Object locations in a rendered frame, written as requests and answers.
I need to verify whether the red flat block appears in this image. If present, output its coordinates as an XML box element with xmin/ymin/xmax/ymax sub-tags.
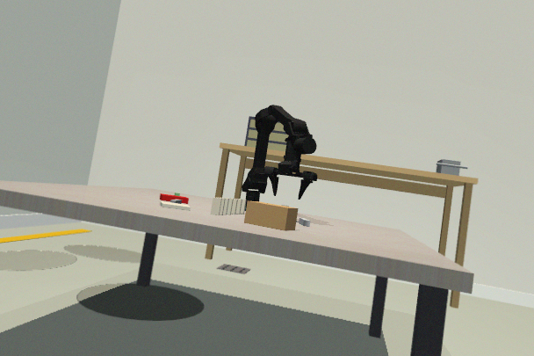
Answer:
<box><xmin>160</xmin><ymin>193</ymin><xmax>189</xmax><ymax>204</ymax></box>

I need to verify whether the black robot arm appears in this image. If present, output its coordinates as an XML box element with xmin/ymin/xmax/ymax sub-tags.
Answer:
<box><xmin>242</xmin><ymin>105</ymin><xmax>317</xmax><ymax>207</ymax></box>

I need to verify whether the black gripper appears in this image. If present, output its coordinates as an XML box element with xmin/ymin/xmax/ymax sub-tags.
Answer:
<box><xmin>263</xmin><ymin>153</ymin><xmax>317</xmax><ymax>200</ymax></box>

